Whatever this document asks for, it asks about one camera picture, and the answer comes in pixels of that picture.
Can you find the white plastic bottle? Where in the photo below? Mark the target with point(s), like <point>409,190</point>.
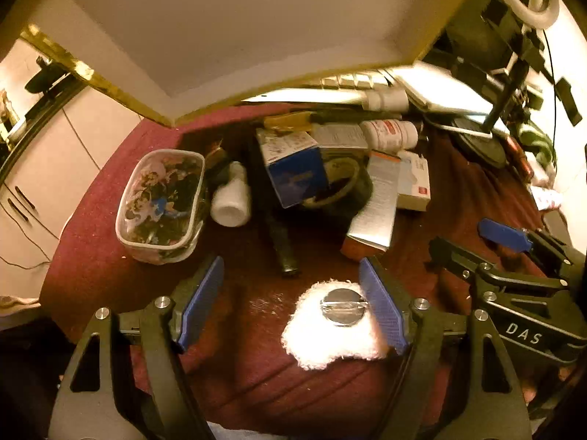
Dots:
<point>231,206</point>

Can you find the white pill bottle red label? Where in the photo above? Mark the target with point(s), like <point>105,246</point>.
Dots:
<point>390,134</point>

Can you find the white slim bottle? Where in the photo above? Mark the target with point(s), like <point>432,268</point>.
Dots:
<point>387,100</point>

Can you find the black wok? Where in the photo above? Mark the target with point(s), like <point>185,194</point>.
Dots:
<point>46,78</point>

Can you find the small white box red mark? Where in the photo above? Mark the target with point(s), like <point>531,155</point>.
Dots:
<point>412,183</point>

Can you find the white fluffy pad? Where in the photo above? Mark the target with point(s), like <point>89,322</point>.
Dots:
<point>312,339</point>

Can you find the white keyboard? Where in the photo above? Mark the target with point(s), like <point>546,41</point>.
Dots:
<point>348,81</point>

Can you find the white notebook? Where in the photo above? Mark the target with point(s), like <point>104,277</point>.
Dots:
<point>440,87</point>

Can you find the green white cloth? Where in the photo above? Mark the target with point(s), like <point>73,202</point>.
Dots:
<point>536,144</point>

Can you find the blue cardboard box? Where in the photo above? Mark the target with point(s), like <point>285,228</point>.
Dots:
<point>298,178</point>

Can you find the beige cloth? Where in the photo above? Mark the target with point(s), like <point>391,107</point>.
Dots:
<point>18,305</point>

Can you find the black kitchen counter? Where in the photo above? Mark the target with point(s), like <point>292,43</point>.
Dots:
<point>46,117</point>

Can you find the black light stand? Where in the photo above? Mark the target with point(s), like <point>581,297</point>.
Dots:
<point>477,146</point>

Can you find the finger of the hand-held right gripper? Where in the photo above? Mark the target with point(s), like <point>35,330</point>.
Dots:
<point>454,256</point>
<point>502,233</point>

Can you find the dark red tablecloth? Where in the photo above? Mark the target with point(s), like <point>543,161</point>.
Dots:
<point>137,284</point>

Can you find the round metal disc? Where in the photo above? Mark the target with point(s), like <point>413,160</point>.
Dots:
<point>344,309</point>

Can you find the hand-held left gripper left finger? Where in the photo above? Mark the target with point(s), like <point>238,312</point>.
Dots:
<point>202,302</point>

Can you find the long black pen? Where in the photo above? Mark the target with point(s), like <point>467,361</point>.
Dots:
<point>284,247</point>

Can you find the black tape roll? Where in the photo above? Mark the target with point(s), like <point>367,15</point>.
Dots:
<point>362,188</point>

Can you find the white box with gold edge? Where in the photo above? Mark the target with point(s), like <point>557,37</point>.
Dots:
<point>252,32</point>

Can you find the white red printed packet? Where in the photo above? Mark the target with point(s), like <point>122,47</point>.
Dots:
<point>545,197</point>

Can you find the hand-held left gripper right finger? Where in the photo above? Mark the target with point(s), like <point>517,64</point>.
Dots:
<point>380,307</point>

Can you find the white printed carton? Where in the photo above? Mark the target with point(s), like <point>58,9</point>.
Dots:
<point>339,136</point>

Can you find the clear plastic container with stickers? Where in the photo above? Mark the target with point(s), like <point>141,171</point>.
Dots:
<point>158,201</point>

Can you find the white kitchen cabinets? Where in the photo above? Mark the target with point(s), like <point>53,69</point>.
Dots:
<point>46,183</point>

